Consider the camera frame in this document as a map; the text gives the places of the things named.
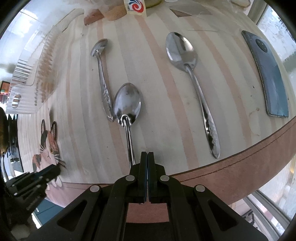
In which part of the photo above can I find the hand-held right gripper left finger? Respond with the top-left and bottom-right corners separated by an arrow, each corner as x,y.
32,152 -> 148,241

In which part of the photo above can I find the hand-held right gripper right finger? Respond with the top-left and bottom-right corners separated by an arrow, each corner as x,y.
147,152 -> 262,241

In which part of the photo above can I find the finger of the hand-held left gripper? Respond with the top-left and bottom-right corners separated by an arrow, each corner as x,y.
6,164 -> 61,198

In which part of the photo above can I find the clear plastic container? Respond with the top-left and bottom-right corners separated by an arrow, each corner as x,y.
6,23 -> 61,114

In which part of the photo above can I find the small steel spoon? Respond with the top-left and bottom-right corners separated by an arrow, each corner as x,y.
90,38 -> 115,122

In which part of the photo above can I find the black gas stove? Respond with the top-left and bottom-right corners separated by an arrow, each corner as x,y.
2,115 -> 25,173

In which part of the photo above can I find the striped cat print table mat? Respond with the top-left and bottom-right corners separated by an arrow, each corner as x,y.
10,0 -> 296,223

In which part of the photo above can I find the blue smartphone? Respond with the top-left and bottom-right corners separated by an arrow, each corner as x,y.
241,30 -> 290,118

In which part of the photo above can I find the reddish brown block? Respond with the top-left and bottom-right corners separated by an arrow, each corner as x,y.
83,9 -> 105,26

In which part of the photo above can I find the small yellow packet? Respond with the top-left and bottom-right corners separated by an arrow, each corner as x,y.
123,0 -> 148,17

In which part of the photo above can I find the small brown foil packet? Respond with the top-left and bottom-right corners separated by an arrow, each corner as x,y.
169,5 -> 212,18

